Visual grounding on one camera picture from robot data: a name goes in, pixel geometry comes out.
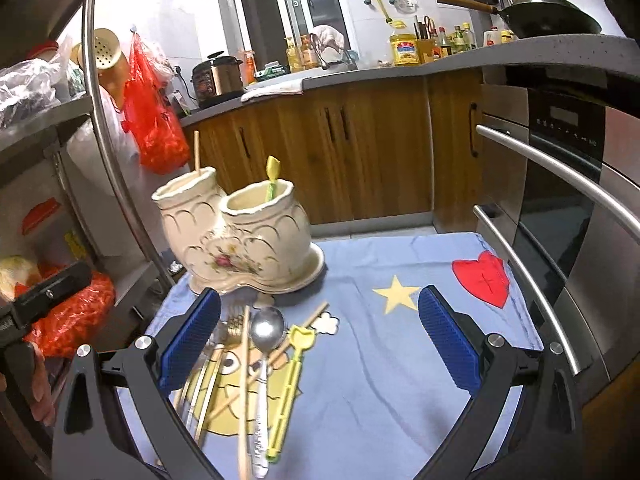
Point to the wooden kitchen cabinets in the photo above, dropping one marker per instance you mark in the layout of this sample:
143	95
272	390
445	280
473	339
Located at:
380	150

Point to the white plastic bag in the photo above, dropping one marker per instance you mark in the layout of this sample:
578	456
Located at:
100	150

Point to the green box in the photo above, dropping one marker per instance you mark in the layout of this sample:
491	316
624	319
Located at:
271	71

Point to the white plastic jug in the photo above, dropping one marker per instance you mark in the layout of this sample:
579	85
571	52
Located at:
491	37

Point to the cream ceramic utensil holder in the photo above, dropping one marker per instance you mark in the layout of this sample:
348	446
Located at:
260	240

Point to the wooden knife block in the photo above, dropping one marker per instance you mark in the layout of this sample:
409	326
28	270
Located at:
425	51

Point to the row of sauce bottles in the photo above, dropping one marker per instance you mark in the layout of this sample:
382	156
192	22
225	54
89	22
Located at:
452	42

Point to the yellow liquid bottle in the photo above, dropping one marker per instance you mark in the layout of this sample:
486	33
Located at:
293	57

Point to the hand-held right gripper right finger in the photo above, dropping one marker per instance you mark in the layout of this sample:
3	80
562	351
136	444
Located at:
447	340

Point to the yellow cooking oil bottle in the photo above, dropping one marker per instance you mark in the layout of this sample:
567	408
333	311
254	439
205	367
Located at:
404	50

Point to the white jar red lid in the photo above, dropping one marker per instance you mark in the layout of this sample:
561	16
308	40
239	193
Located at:
45	49

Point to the yellow label package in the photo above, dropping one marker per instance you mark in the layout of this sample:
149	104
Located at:
76	246

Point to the pale yellow vegetable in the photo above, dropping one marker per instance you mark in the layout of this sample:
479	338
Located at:
17	275

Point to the orange liquid bottle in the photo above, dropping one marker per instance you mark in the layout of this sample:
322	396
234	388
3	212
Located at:
308	55

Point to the small yellow bottle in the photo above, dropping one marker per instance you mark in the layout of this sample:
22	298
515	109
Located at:
507	36

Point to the white dish towel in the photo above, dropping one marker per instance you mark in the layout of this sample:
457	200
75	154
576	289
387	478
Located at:
275	89

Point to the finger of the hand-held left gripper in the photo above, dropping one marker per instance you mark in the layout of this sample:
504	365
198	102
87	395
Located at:
55	290

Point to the black copper rice cooker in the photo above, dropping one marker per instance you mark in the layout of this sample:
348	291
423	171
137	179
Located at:
220	77

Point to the grey kitchen countertop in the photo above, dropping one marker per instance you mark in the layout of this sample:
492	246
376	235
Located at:
500	57

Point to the yellow green plastic spoon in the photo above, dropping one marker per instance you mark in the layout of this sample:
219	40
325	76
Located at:
272	167

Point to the gold perforated ladle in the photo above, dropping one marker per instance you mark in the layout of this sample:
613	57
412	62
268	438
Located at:
105	50

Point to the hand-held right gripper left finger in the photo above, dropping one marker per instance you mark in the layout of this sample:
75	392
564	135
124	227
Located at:
192	340

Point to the blue printed cloth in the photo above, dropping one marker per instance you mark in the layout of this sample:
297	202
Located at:
375	360

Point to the stainless steel built-in oven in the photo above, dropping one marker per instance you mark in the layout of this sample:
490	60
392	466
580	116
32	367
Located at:
555	200

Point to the orange spray bottle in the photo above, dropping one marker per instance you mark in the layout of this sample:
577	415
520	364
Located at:
249	70

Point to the person's left hand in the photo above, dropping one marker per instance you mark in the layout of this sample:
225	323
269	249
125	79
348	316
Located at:
44	395

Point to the grey crumpled plastic bag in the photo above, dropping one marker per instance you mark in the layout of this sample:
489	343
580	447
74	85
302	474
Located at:
25	85

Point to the orange red net bag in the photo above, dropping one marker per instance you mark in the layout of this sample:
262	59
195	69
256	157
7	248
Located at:
75	320

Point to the sliding window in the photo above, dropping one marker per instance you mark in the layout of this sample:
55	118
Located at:
265	5

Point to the yellow green plastic fork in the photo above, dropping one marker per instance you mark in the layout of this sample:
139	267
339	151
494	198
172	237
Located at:
285	400

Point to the gold metal fork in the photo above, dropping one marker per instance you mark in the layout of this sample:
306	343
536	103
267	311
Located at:
212	390

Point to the red lid plastic container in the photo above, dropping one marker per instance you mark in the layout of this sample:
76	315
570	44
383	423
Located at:
40	215

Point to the red plastic bag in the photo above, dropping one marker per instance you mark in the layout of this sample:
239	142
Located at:
155	130

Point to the white cloth on faucet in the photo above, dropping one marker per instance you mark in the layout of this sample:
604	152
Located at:
330	37

